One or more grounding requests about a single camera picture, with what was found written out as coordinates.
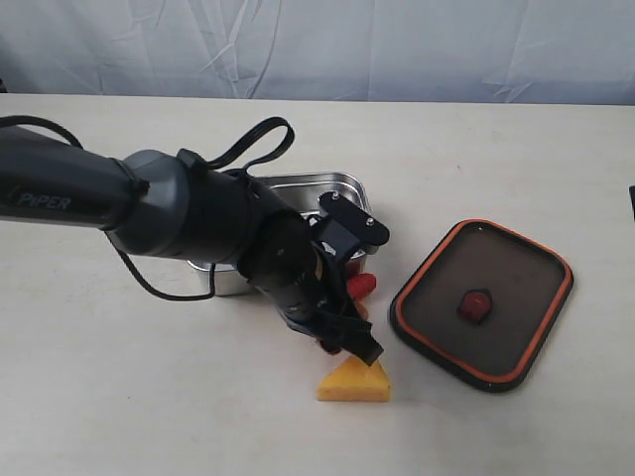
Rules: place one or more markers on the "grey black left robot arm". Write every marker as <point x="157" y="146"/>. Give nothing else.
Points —
<point x="184" y="207"/>

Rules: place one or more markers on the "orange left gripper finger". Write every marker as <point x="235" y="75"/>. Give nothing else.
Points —
<point x="356" y="334"/>

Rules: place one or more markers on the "red toy sausage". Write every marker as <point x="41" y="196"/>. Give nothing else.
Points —
<point x="358" y="287"/>

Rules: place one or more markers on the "dark lid with orange seal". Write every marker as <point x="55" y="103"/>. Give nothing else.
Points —
<point x="482" y="304"/>

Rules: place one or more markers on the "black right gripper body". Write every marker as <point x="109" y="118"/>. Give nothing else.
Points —
<point x="632" y="197"/>

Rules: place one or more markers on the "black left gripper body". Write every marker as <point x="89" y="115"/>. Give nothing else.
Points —
<point x="306" y="286"/>

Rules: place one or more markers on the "steel two-compartment lunch box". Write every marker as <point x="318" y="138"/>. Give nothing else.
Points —
<point x="301" y="192"/>

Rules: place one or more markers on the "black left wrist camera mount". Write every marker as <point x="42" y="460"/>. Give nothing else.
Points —
<point x="346" y="229"/>

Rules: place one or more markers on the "yellow toy cheese wedge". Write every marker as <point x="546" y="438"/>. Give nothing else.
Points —
<point x="355" y="381"/>

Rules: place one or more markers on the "blue-white backdrop cloth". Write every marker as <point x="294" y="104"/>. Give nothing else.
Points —
<point x="576" y="52"/>

